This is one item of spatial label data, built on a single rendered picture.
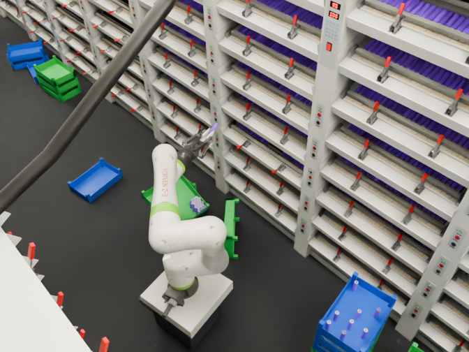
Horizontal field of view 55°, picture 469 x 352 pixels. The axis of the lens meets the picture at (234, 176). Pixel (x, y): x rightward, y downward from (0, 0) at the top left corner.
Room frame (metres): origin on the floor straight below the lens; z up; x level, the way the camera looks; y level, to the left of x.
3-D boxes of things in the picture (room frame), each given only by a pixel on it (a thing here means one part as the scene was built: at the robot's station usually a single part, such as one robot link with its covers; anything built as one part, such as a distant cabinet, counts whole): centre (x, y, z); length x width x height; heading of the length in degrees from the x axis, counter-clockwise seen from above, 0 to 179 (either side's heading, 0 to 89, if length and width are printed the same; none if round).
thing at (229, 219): (1.65, 0.03, 0.10); 0.30 x 0.08 x 0.20; 177
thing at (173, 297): (1.09, 0.29, 0.37); 0.26 x 0.15 x 0.06; 153
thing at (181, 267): (1.14, 0.25, 0.49); 0.16 x 0.13 x 0.19; 95
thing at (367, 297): (0.88, -0.49, 0.52); 0.30 x 0.20 x 0.08; 140
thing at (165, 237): (1.03, 0.26, 0.91); 0.18 x 0.13 x 0.12; 5
